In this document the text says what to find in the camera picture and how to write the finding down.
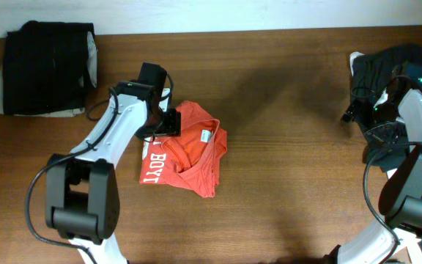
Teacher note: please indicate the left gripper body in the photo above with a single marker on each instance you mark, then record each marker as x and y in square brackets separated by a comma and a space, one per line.
[162, 120]

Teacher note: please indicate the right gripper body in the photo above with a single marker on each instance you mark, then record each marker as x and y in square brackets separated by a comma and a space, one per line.
[380, 122]

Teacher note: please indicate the red orange t-shirt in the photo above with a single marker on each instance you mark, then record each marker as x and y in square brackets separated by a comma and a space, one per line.
[190, 160]

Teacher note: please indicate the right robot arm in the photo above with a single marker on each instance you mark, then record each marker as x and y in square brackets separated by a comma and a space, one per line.
[397, 218]

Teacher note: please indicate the dark grey garment pile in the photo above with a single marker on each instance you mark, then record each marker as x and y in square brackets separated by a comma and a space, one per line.
[372, 82]

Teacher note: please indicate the folded black garment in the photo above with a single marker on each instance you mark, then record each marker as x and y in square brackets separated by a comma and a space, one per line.
[42, 65]

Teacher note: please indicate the folded beige garment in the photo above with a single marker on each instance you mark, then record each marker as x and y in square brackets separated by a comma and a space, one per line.
[92, 70]

